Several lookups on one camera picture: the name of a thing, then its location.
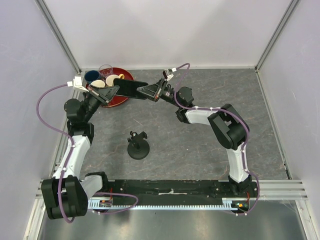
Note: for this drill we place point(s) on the clear drinking glass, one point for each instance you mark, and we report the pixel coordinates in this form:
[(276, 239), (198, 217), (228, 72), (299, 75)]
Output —
[(105, 70)]

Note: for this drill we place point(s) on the yellow mug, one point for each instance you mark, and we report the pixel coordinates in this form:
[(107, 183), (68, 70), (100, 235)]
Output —
[(109, 81)]

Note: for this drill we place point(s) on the slotted cable duct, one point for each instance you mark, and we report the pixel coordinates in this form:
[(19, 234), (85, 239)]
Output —
[(103, 204)]

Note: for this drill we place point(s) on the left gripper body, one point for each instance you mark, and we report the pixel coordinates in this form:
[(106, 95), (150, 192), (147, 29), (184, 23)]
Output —
[(99, 96)]

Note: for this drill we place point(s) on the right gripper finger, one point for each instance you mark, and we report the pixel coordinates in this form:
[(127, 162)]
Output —
[(151, 88), (146, 93)]

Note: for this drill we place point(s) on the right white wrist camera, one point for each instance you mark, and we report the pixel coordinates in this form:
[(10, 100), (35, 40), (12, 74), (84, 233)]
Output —
[(168, 73)]

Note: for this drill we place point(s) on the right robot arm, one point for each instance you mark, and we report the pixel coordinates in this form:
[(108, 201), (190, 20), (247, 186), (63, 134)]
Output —
[(229, 128)]

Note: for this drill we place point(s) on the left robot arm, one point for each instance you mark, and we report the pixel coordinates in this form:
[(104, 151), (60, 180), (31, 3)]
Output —
[(65, 195)]

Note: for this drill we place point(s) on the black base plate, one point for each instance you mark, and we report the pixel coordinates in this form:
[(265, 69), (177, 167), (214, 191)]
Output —
[(181, 192)]

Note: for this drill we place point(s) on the blue mug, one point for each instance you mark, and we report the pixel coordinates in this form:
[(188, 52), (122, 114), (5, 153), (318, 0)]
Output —
[(91, 76)]

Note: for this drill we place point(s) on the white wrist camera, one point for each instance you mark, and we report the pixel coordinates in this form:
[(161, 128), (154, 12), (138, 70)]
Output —
[(168, 73), (77, 84)]

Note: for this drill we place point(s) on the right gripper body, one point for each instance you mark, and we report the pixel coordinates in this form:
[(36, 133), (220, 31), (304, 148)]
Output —
[(160, 89)]

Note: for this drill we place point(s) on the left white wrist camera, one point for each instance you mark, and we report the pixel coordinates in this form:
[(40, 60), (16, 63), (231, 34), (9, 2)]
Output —
[(77, 84)]

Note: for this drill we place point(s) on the black smartphone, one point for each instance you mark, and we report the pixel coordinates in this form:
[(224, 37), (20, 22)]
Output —
[(128, 88)]

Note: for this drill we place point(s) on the dark green mug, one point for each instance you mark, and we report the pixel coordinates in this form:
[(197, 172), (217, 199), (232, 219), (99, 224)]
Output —
[(98, 84)]

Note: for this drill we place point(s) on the black phone stand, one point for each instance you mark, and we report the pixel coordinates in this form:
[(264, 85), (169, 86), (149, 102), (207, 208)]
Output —
[(138, 148)]

